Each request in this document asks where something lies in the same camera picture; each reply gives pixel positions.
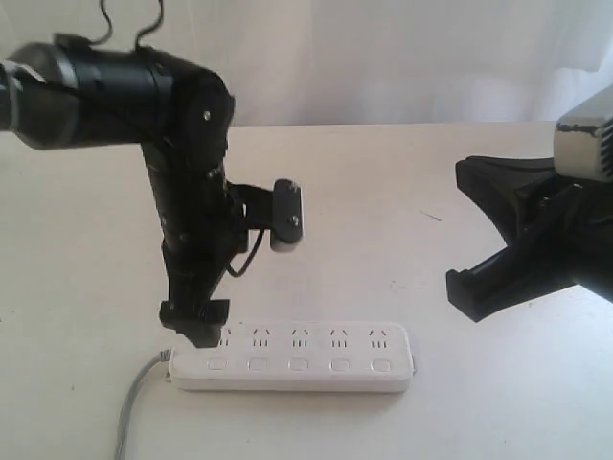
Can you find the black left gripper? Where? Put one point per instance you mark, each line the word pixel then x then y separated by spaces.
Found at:
pixel 201 221

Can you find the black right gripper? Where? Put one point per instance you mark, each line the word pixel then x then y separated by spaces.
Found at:
pixel 558 234

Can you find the white five-outlet power strip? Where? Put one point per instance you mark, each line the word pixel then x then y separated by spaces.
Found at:
pixel 298 356

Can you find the white backdrop curtain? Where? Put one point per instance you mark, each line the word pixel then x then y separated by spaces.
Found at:
pixel 363 62

